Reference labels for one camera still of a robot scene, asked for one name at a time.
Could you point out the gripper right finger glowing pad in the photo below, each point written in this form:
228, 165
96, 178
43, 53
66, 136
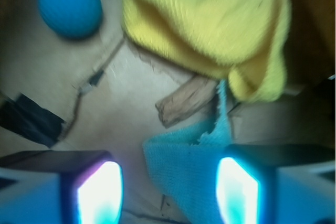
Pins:
281, 183

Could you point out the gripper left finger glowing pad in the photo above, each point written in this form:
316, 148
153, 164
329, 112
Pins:
61, 187

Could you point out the light blue woven cloth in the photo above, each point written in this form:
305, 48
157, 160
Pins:
183, 164

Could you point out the yellow woven cloth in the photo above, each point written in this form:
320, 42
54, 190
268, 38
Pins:
240, 41

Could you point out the crumpled brown paper bag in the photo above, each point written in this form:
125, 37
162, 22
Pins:
106, 88

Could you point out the brown wood piece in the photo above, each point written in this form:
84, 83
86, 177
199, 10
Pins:
186, 100

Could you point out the blue dimpled ball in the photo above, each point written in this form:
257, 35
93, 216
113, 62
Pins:
72, 19

